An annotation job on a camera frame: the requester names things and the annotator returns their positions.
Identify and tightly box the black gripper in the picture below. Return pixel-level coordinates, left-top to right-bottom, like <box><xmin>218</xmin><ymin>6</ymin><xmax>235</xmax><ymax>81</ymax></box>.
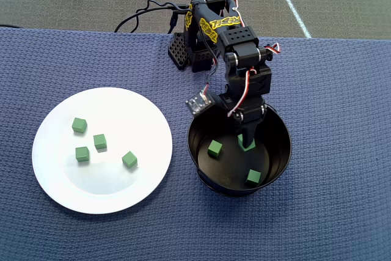
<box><xmin>224</xmin><ymin>64</ymin><xmax>273</xmax><ymax>149</ymax></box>

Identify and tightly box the green cube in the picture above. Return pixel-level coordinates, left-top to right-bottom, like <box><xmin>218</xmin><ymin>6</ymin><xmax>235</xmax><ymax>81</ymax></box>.
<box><xmin>71</xmin><ymin>117</ymin><xmax>89</xmax><ymax>134</ymax></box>
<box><xmin>75</xmin><ymin>146</ymin><xmax>90</xmax><ymax>163</ymax></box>
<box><xmin>207</xmin><ymin>139</ymin><xmax>223</xmax><ymax>158</ymax></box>
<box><xmin>93</xmin><ymin>133</ymin><xmax>108</xmax><ymax>151</ymax></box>
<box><xmin>121</xmin><ymin>150</ymin><xmax>138</xmax><ymax>170</ymax></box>
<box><xmin>245</xmin><ymin>168</ymin><xmax>262</xmax><ymax>186</ymax></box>
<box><xmin>237</xmin><ymin>133</ymin><xmax>257</xmax><ymax>152</ymax></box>

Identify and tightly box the white round plate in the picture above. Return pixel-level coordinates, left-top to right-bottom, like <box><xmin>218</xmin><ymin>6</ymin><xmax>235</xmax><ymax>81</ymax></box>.
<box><xmin>31</xmin><ymin>87</ymin><xmax>174</xmax><ymax>215</ymax></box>

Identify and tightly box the black round metal pot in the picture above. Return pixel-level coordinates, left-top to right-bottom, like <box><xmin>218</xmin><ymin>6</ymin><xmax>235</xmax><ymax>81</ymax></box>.
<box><xmin>186</xmin><ymin>96</ymin><xmax>293</xmax><ymax>198</ymax></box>

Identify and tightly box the blue woven table cloth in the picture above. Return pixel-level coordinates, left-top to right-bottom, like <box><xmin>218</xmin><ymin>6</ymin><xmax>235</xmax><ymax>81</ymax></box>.
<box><xmin>0</xmin><ymin>27</ymin><xmax>391</xmax><ymax>261</ymax></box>

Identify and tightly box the white floor tape line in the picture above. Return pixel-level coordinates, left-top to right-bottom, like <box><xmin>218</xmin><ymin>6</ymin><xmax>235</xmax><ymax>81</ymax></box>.
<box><xmin>274</xmin><ymin>0</ymin><xmax>312</xmax><ymax>39</ymax></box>

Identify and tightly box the red white servo cable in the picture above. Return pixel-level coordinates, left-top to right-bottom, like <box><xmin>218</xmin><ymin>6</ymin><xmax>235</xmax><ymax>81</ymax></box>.
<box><xmin>222</xmin><ymin>0</ymin><xmax>247</xmax><ymax>28</ymax></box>
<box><xmin>263</xmin><ymin>42</ymin><xmax>281</xmax><ymax>57</ymax></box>
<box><xmin>227</xmin><ymin>68</ymin><xmax>258</xmax><ymax>119</ymax></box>

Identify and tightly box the small wrist camera board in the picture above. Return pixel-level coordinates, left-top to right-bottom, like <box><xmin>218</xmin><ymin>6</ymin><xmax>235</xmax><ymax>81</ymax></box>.
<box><xmin>185</xmin><ymin>89</ymin><xmax>214</xmax><ymax>117</ymax></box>

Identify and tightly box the thin black camera cable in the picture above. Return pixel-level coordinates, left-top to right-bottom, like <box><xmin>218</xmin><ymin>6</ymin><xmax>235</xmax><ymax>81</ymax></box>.
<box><xmin>195</xmin><ymin>13</ymin><xmax>221</xmax><ymax>90</ymax></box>

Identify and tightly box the black cable with plug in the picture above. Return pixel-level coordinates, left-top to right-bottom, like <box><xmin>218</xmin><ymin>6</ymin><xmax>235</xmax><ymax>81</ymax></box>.
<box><xmin>114</xmin><ymin>0</ymin><xmax>192</xmax><ymax>34</ymax></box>

